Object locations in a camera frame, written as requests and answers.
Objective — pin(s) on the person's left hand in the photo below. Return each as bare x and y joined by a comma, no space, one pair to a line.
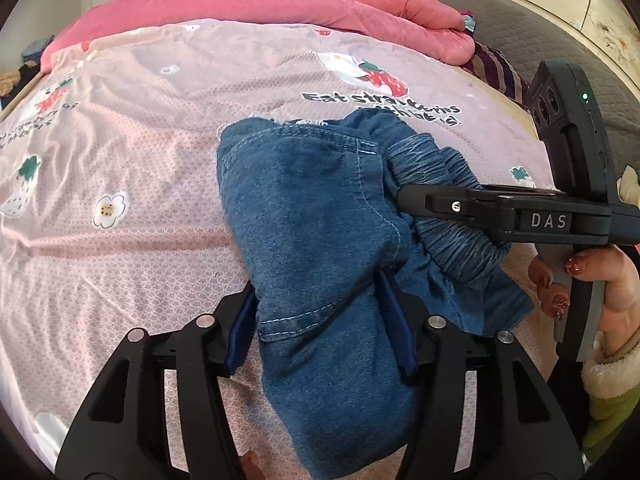
252,467

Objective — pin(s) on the person's right hand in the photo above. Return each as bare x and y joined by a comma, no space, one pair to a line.
620,300

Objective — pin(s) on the blue clothes pile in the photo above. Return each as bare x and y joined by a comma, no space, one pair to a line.
37,49

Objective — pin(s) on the pink quilt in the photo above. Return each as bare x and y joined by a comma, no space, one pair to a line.
250,2

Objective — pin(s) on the purple striped cloth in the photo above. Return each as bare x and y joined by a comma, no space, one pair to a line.
497,72

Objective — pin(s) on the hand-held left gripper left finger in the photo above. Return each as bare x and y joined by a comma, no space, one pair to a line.
240,330

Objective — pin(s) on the grey quilted mat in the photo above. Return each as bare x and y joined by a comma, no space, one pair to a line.
500,10

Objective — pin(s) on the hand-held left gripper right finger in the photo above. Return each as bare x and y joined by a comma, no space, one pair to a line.
395,320

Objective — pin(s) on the brown plush cloth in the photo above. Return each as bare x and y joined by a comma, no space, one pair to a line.
14,84

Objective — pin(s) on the blue denim pants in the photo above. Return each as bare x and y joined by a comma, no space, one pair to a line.
310,220

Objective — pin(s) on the pink strawberry print bed sheet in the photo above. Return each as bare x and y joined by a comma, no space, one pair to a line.
125,160

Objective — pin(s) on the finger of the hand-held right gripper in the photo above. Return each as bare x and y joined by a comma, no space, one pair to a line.
450,205

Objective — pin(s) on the cream fluffy cloth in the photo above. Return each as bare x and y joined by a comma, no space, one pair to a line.
630,185

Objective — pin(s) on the dark cloth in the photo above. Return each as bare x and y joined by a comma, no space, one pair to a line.
567,405

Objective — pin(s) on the person's right forearm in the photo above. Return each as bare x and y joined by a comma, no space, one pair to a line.
615,395

